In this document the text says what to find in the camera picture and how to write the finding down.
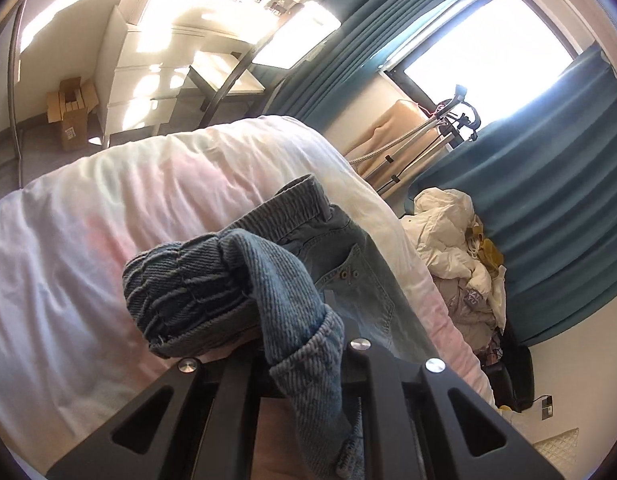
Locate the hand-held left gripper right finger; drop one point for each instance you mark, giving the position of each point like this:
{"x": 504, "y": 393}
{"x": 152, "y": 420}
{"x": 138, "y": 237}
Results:
{"x": 383, "y": 390}

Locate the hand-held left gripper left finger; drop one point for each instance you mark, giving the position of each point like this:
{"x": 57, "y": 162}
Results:
{"x": 233, "y": 400}

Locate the blue denim jeans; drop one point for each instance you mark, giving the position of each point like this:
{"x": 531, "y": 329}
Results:
{"x": 288, "y": 280}

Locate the pile of white clothes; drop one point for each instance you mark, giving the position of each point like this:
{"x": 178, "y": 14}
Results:
{"x": 448, "y": 240}

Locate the black chair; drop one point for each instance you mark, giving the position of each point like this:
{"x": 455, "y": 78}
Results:
{"x": 513, "y": 375}

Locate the white quilted pillow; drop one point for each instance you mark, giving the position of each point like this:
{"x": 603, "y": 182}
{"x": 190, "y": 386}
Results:
{"x": 555, "y": 445}

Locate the pink white bed blanket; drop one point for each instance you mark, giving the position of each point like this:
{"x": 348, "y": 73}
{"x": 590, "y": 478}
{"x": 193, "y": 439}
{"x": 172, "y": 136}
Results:
{"x": 113, "y": 200}

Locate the teal curtain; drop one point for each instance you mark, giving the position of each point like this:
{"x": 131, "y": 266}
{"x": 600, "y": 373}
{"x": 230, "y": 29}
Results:
{"x": 348, "y": 35}
{"x": 548, "y": 200}

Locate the garment steamer stand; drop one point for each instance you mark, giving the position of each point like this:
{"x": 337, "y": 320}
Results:
{"x": 435, "y": 141}

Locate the white desk with black legs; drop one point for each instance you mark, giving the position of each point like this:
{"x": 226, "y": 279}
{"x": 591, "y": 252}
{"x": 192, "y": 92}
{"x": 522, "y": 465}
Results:
{"x": 238, "y": 80}

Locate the cardboard box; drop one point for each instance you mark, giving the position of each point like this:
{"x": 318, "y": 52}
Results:
{"x": 71, "y": 115}

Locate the white drawer cabinet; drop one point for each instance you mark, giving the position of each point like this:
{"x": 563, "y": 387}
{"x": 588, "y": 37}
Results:
{"x": 138, "y": 75}

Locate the window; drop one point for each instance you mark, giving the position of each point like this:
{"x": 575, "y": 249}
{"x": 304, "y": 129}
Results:
{"x": 488, "y": 50}

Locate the grey curved pole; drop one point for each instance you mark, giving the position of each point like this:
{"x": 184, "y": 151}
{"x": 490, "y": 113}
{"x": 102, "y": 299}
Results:
{"x": 11, "y": 85}

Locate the wall socket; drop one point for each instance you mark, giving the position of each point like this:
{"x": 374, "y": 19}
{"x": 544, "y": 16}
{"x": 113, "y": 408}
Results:
{"x": 547, "y": 406}

